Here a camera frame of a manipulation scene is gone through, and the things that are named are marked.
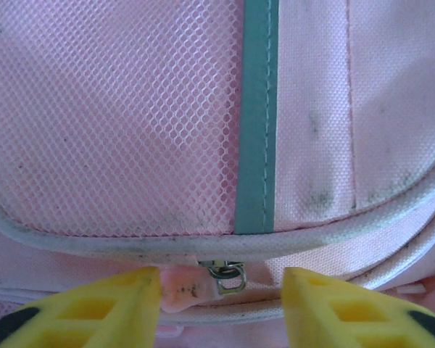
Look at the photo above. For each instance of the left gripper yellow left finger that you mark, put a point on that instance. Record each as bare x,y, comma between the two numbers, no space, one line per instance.
94,319

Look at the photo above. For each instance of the pink student backpack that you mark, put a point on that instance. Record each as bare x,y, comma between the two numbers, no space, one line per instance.
130,108

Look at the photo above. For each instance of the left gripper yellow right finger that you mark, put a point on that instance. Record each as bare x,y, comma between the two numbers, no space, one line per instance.
348,319

